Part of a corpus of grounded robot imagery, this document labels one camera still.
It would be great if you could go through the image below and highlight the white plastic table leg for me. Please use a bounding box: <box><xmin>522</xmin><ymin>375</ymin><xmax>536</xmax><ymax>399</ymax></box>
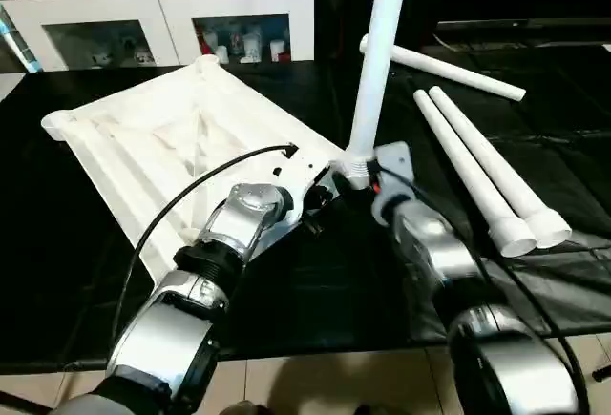
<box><xmin>359</xmin><ymin>33</ymin><xmax>527</xmax><ymax>103</ymax></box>
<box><xmin>342</xmin><ymin>0</ymin><xmax>413</xmax><ymax>190</ymax></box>
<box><xmin>412</xmin><ymin>89</ymin><xmax>538</xmax><ymax>259</ymax></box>
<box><xmin>428</xmin><ymin>85</ymin><xmax>573</xmax><ymax>250</ymax></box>

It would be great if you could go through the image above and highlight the white plastic table top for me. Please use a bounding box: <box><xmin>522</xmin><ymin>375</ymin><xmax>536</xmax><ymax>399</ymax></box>
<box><xmin>40</xmin><ymin>54</ymin><xmax>375</xmax><ymax>280</ymax></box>

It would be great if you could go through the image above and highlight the black work mat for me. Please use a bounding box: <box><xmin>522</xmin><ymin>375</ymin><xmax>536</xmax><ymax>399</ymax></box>
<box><xmin>0</xmin><ymin>51</ymin><xmax>611</xmax><ymax>376</ymax></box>

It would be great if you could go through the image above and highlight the white bottle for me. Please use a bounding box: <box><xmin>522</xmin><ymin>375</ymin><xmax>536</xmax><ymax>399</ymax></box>
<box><xmin>243</xmin><ymin>33</ymin><xmax>262</xmax><ymax>63</ymax></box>

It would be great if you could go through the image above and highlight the red bottle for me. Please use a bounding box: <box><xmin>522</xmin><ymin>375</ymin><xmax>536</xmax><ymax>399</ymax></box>
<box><xmin>199</xmin><ymin>29</ymin><xmax>215</xmax><ymax>61</ymax></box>

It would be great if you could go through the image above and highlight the white glass door cabinet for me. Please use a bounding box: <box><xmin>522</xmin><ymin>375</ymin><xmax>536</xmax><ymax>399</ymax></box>
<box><xmin>0</xmin><ymin>0</ymin><xmax>316</xmax><ymax>73</ymax></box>

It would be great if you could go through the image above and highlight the white side table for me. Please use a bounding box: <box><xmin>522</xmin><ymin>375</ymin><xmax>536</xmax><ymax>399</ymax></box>
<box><xmin>0</xmin><ymin>73</ymin><xmax>26</xmax><ymax>103</ymax></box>

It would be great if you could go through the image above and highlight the cyan plastic item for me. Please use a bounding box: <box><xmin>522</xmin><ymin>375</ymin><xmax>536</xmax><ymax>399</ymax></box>
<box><xmin>0</xmin><ymin>5</ymin><xmax>43</xmax><ymax>73</ymax></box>

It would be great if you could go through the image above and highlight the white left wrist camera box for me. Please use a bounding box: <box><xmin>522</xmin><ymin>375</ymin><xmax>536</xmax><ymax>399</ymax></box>
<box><xmin>277</xmin><ymin>155</ymin><xmax>337</xmax><ymax>233</ymax></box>

